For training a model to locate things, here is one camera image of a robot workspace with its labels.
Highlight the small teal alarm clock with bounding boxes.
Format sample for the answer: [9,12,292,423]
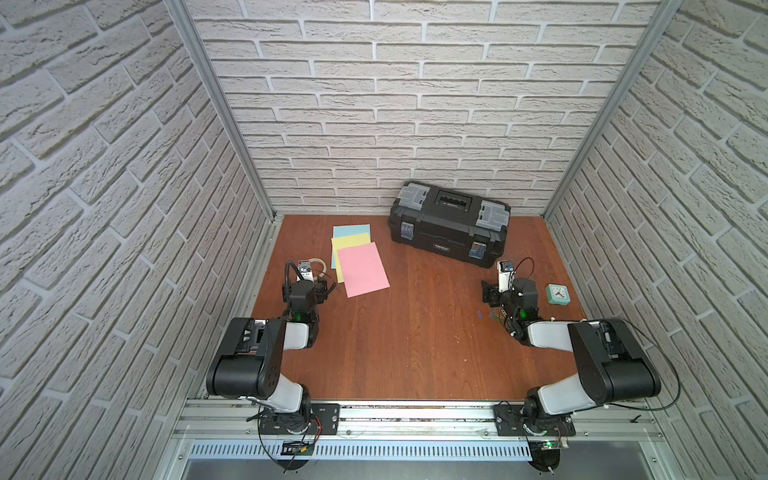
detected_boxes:
[545,284,571,306]

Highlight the clear tape roll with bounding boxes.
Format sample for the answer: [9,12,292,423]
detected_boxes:
[307,258,327,279]

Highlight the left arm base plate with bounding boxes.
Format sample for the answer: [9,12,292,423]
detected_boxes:
[258,402,341,437]

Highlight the black plastic toolbox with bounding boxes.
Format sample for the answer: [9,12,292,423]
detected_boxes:
[388,180,511,268]

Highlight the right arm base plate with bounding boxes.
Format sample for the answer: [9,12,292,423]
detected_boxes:
[492,402,576,437]

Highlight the yellow paper sheet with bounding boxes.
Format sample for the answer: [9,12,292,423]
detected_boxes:
[331,233,370,283]

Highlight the pink paper sheet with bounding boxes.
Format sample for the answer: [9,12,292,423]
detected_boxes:
[337,242,390,298]

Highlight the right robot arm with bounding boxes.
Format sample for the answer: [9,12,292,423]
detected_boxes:
[481,278,662,420]

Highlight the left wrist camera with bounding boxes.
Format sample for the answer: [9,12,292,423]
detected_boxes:
[297,260,315,281]

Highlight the aluminium front rail frame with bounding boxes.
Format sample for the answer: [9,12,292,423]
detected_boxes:
[163,398,667,472]

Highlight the light blue paper sheet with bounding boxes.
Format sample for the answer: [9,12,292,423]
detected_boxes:
[331,224,371,269]

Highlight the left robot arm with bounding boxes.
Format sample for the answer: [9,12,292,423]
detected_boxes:
[206,279,332,432]

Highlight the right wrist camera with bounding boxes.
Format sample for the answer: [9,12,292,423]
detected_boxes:
[497,260,516,293]

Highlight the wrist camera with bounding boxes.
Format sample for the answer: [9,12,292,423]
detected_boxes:
[297,260,315,281]
[497,260,516,293]

